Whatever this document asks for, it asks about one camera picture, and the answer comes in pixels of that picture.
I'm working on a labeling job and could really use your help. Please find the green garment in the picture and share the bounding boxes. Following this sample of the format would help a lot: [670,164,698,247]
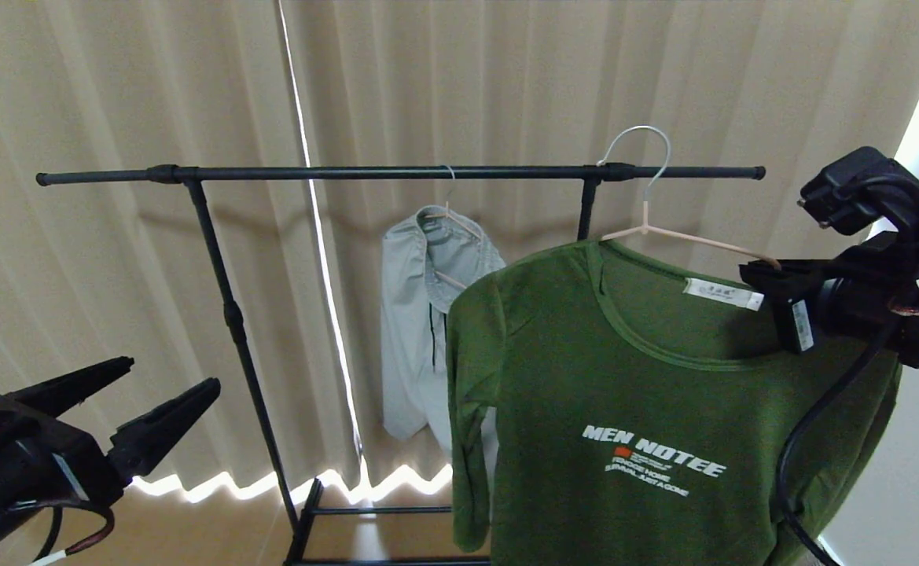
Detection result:
[447,240,902,566]

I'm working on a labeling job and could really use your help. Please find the beige curtain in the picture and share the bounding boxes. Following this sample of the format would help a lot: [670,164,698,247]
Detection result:
[0,0,919,504]

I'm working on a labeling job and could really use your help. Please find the pale grey shorts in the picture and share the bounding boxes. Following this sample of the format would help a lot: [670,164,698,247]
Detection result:
[380,206,509,476]

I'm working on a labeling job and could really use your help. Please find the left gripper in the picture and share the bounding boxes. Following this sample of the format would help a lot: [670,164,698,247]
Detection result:
[0,355,222,545]

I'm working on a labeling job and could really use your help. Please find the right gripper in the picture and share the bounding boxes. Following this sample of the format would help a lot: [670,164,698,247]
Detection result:
[768,274,919,372]

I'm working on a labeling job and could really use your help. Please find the black cable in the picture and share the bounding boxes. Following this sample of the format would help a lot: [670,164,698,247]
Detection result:
[774,175,919,566]
[33,507,64,561]

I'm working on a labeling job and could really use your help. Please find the pink clothes hanger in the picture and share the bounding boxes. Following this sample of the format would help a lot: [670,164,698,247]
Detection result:
[416,164,486,293]
[597,126,782,272]

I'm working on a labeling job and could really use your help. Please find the black clothes rack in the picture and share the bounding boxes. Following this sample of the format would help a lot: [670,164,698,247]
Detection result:
[35,163,767,566]

